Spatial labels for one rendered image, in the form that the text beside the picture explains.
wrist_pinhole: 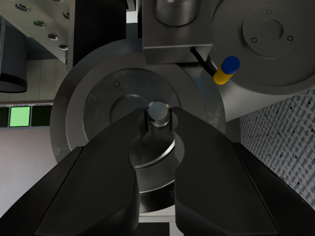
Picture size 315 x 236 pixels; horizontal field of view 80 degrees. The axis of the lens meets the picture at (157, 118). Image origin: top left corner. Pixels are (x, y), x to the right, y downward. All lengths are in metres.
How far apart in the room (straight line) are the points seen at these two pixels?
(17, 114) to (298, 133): 0.61
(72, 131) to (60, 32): 0.34
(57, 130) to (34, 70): 2.83
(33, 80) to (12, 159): 2.37
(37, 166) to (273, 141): 0.53
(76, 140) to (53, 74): 2.68
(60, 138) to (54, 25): 0.32
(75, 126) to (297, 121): 0.24
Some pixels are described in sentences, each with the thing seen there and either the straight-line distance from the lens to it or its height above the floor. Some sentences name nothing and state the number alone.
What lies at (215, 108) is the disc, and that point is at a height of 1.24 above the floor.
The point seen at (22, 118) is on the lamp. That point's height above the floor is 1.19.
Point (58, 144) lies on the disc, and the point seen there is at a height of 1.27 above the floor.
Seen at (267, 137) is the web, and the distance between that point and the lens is 0.33.
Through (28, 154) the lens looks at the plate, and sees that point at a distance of 0.60.
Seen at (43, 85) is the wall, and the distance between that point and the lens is 2.85.
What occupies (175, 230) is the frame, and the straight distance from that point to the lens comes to 0.53.
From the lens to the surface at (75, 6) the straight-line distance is 0.22.
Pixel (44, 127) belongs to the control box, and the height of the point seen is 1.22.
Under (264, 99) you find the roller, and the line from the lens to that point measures 0.19.
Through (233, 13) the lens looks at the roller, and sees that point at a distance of 0.21.
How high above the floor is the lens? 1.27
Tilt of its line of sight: 8 degrees down
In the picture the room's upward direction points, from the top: 178 degrees clockwise
